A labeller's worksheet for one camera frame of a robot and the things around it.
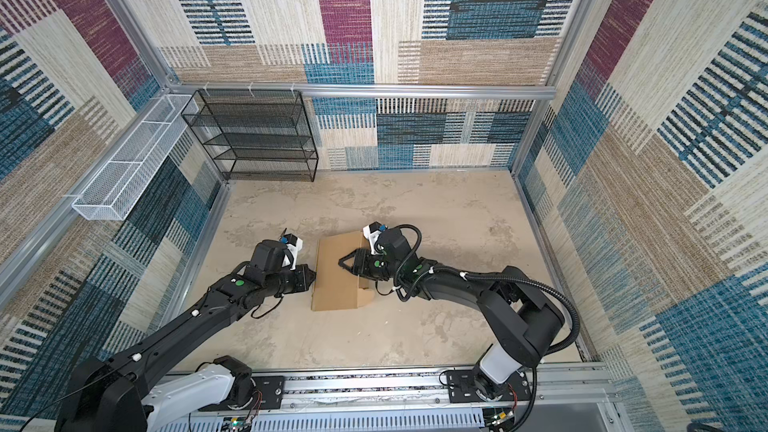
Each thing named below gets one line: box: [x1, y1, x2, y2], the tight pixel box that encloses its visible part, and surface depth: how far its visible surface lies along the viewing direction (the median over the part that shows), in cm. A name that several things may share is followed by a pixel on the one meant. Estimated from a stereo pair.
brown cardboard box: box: [311, 231, 375, 311], surface depth 81 cm
